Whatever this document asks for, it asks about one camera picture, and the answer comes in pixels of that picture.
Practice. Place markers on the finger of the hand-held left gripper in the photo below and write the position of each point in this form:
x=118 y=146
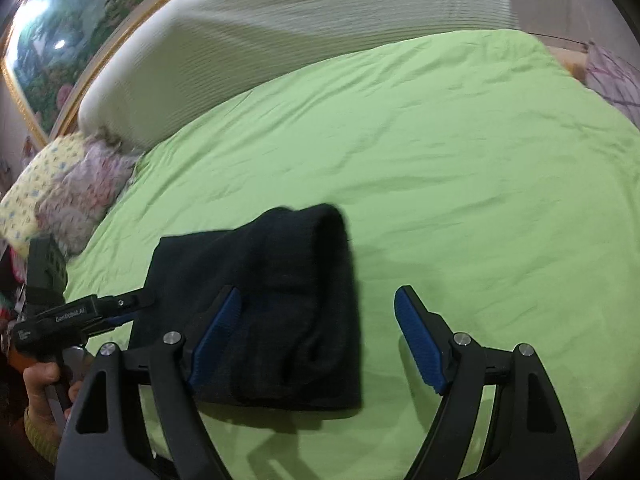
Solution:
x=127 y=302
x=117 y=321

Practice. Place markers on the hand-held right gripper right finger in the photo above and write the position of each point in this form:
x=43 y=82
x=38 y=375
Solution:
x=417 y=340

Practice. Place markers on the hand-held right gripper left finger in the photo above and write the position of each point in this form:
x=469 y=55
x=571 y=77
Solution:
x=220 y=330

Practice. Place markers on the black pants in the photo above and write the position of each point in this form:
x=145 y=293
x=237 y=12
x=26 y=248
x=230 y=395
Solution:
x=290 y=285

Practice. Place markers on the person's left forearm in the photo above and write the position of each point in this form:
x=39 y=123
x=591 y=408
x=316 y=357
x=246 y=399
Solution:
x=42 y=435

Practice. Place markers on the person's left hand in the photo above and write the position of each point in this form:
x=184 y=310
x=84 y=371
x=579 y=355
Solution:
x=40 y=385

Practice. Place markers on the pink floral pillow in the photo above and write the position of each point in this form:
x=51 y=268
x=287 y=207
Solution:
x=85 y=190

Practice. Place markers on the yellow floral pillow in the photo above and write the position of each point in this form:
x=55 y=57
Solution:
x=30 y=195

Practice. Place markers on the green bed sheet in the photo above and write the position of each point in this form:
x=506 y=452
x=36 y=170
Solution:
x=450 y=160

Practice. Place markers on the gold framed landscape painting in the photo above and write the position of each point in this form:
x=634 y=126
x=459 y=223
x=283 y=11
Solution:
x=75 y=25

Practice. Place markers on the striped white pillow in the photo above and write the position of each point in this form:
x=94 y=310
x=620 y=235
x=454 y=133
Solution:
x=275 y=35

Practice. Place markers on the pale floral cloth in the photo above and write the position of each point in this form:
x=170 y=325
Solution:
x=615 y=80

